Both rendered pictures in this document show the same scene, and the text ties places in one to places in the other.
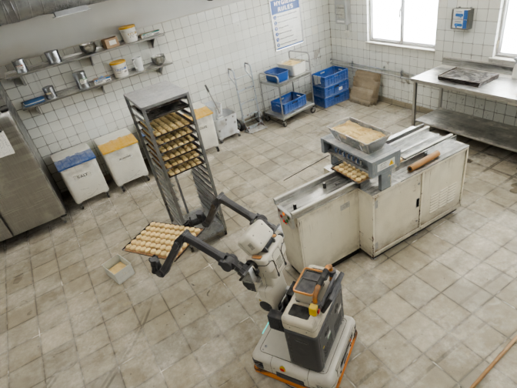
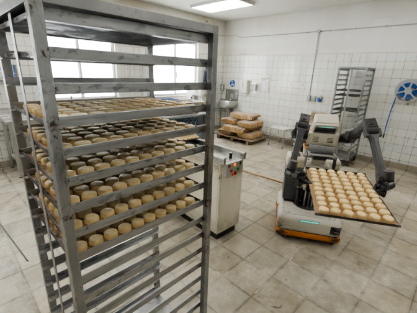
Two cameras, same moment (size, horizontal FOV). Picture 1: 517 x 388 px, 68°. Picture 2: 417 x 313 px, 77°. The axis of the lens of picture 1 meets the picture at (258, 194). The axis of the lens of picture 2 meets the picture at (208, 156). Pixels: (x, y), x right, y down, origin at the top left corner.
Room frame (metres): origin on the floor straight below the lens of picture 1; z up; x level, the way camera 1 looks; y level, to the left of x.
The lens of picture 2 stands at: (3.87, 1.93, 1.65)
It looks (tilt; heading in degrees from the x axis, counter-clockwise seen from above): 18 degrees down; 249
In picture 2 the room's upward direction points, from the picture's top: 2 degrees clockwise
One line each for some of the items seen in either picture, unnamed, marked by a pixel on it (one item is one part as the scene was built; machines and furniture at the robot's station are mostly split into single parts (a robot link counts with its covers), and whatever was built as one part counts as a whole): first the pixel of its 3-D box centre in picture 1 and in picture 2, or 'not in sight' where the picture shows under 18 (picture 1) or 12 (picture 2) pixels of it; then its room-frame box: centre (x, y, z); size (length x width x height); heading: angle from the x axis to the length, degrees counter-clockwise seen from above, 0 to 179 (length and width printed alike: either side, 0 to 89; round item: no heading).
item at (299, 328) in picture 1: (310, 312); (309, 175); (1.85, -0.20, 0.59); 0.55 x 0.34 x 0.83; 146
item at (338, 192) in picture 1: (378, 172); (183, 136); (3.05, -1.16, 0.87); 2.01 x 0.03 x 0.07; 113
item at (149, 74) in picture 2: (208, 168); (153, 188); (3.67, 0.47, 0.97); 0.03 x 0.03 x 1.70; 26
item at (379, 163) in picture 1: (358, 158); (179, 128); (3.14, -1.00, 1.01); 0.72 x 0.33 x 0.34; 23
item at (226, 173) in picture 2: (285, 216); (233, 167); (2.80, -0.20, 0.77); 0.24 x 0.04 x 0.14; 23
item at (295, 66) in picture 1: (291, 67); not in sight; (6.98, -1.06, 0.89); 0.44 x 0.36 x 0.20; 34
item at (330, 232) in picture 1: (320, 227); (206, 186); (2.94, -0.54, 0.45); 0.70 x 0.34 x 0.90; 113
